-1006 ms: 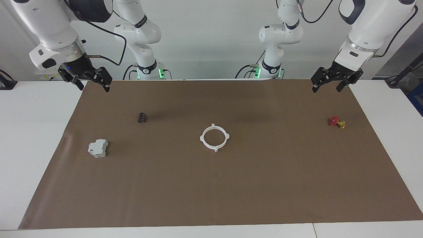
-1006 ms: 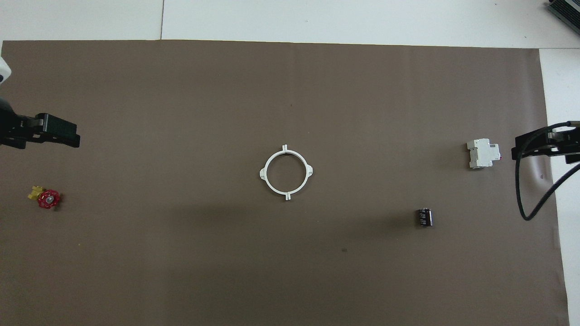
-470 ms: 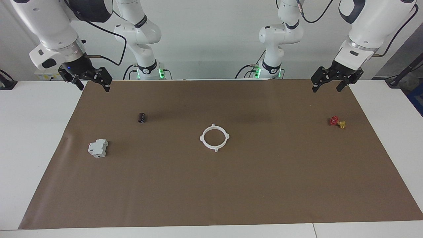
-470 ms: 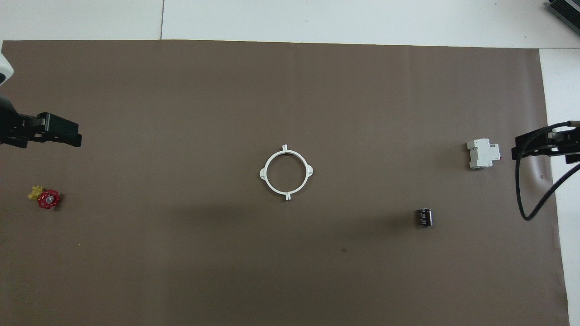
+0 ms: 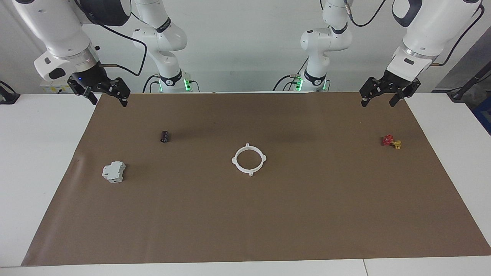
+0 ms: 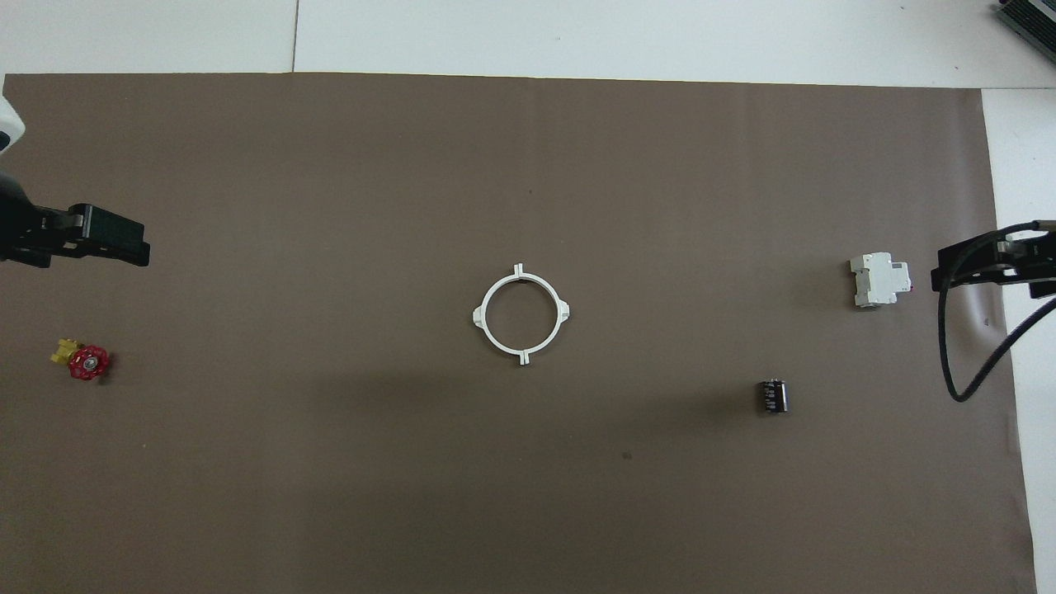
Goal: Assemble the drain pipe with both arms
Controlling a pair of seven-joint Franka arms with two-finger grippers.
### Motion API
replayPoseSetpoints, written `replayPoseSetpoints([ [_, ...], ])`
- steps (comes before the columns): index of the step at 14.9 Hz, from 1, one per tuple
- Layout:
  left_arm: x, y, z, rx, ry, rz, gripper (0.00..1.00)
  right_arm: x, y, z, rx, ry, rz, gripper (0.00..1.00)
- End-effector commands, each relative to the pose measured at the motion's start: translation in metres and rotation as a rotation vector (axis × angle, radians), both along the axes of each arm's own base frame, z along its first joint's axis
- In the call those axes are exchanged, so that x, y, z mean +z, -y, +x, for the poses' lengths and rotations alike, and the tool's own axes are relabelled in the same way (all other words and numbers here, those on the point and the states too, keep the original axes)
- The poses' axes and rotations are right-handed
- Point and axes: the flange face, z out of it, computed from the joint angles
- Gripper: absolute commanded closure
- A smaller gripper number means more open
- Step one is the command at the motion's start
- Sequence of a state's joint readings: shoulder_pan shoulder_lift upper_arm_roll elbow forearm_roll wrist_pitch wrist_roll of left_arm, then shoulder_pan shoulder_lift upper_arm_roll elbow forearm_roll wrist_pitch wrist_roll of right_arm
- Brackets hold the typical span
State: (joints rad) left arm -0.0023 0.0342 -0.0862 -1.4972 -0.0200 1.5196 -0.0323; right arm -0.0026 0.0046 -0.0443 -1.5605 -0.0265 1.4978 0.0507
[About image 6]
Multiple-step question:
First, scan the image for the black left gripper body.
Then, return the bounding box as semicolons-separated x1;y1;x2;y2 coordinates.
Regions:
0;172;88;270

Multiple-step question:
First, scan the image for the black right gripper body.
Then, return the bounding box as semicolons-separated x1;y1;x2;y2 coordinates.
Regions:
993;229;1056;300

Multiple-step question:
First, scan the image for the white half-ring pipe clamp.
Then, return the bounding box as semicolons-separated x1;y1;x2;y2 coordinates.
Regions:
472;264;526;368
518;264;572;368

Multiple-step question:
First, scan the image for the white circuit breaker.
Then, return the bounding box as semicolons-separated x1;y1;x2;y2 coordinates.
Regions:
850;252;912;310

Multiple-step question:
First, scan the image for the grey ribbed device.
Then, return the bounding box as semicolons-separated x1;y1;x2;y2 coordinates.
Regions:
994;0;1056;44

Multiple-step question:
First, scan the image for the brown table mat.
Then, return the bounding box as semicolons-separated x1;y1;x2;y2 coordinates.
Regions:
0;73;1039;594

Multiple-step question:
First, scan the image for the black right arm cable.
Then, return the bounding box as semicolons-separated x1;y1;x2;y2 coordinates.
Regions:
937;220;1056;403

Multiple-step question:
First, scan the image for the red-handled brass valve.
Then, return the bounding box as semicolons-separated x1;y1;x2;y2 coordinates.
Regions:
51;337;112;382

